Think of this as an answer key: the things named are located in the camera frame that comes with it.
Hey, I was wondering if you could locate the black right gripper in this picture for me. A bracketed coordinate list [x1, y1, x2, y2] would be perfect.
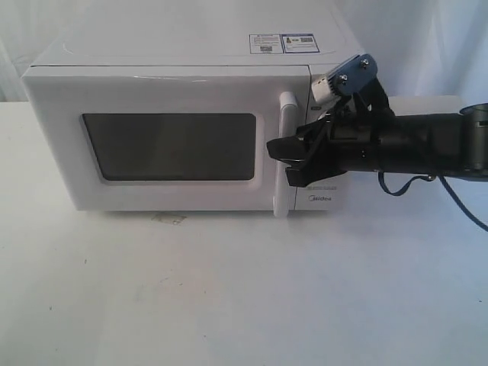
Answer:
[266, 91, 381, 188]

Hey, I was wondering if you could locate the white microwave door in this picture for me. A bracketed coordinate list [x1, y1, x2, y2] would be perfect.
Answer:
[23, 66, 310, 217]

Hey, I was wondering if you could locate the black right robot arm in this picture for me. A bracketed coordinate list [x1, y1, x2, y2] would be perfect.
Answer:
[267, 95, 487, 188]

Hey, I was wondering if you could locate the white microwave oven body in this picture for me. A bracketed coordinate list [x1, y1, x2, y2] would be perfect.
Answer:
[27, 17, 361, 213]

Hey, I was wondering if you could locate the blue warning sticker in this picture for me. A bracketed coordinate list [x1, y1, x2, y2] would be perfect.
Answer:
[249, 34, 319, 54]

